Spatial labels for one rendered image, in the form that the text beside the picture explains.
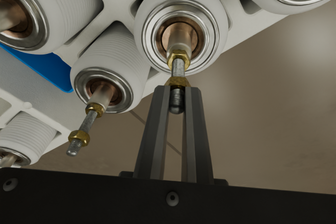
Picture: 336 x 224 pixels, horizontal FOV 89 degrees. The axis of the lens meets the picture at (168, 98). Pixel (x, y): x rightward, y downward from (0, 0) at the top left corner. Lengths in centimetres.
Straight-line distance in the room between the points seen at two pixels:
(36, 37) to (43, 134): 30
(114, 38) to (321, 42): 47
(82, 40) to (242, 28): 23
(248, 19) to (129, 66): 16
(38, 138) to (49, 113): 6
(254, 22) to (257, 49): 24
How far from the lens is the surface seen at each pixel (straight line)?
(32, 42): 24
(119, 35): 27
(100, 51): 23
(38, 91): 49
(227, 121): 66
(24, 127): 49
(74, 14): 24
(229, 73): 51
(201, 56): 18
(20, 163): 52
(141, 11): 18
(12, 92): 47
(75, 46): 31
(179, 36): 16
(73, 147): 18
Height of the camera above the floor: 42
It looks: 48 degrees down
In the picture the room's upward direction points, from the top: 174 degrees counter-clockwise
